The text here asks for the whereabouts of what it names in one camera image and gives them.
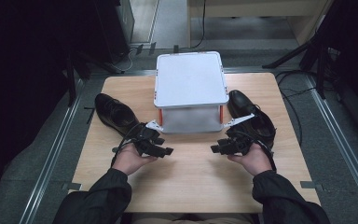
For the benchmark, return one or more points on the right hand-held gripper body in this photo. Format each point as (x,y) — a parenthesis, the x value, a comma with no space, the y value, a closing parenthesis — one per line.
(240,141)

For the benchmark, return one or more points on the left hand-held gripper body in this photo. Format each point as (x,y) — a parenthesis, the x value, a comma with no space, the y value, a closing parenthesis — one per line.
(143,139)

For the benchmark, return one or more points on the black leather shoe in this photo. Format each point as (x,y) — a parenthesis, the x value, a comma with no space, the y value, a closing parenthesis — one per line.
(115,113)
(258,123)

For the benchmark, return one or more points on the white two-tier shoe rack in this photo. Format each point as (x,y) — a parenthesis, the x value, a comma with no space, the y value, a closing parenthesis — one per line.
(189,81)

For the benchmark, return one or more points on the person's right hand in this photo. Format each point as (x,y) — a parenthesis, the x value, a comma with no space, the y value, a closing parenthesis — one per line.
(254,161)

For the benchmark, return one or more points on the person's left hand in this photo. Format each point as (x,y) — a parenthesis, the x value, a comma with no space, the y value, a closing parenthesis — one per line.
(130,160)

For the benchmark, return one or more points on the grey tape marker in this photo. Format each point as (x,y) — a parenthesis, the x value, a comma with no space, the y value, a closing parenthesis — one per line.
(72,186)
(311,185)

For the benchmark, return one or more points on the dark cabinet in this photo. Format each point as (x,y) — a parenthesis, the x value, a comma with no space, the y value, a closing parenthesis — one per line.
(113,28)

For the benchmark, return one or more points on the black tripod stand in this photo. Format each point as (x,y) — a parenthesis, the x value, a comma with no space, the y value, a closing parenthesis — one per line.
(315,53)

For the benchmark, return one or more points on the light wooden furniture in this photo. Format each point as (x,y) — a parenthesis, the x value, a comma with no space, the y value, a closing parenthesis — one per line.
(304,21)

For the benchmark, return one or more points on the metal floor rail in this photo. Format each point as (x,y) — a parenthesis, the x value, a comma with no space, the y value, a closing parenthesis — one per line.
(341,143)
(51,161)

